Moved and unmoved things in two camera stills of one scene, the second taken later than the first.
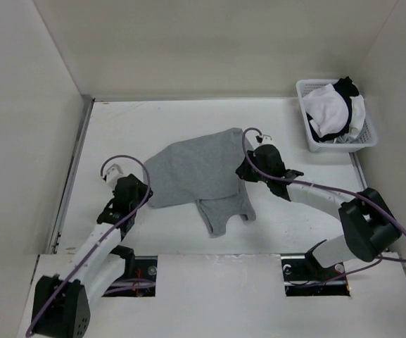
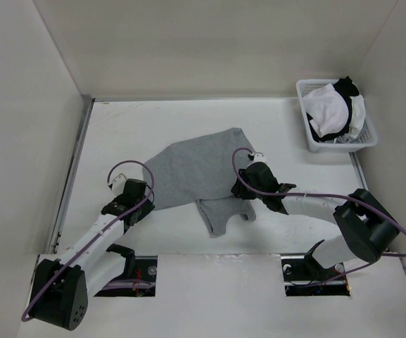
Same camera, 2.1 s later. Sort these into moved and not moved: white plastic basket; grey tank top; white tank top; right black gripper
Moved: right black gripper
Not moved: white tank top; grey tank top; white plastic basket
